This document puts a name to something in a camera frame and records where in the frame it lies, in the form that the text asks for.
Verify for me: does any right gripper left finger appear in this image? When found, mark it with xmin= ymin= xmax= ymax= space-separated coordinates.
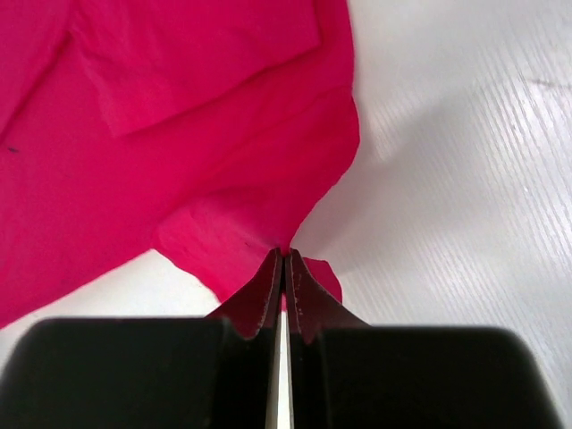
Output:
xmin=1 ymin=250 xmax=283 ymax=428

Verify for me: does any pink t shirt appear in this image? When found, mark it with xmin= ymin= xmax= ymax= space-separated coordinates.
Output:
xmin=1 ymin=1 xmax=360 ymax=324

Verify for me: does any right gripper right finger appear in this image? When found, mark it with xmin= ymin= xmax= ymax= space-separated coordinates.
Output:
xmin=284 ymin=251 xmax=561 ymax=428

